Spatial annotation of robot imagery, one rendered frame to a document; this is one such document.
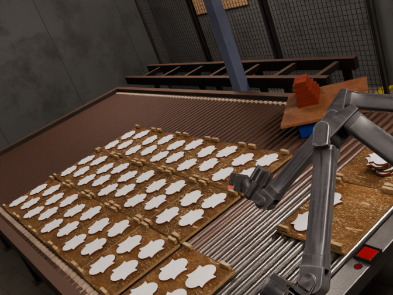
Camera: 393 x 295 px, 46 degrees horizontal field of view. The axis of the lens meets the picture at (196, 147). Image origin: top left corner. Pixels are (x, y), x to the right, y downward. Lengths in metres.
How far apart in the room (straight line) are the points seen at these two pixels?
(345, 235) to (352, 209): 0.17
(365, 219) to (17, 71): 5.37
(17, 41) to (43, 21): 0.46
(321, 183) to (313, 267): 0.21
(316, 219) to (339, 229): 0.80
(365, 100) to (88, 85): 5.74
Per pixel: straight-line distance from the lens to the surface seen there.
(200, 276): 1.97
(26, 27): 6.73
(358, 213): 2.05
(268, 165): 2.57
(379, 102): 1.61
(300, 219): 2.07
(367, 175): 2.28
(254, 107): 3.52
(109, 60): 7.23
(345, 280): 1.80
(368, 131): 1.23
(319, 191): 1.21
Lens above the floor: 2.13
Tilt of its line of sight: 22 degrees down
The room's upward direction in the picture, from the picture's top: 21 degrees counter-clockwise
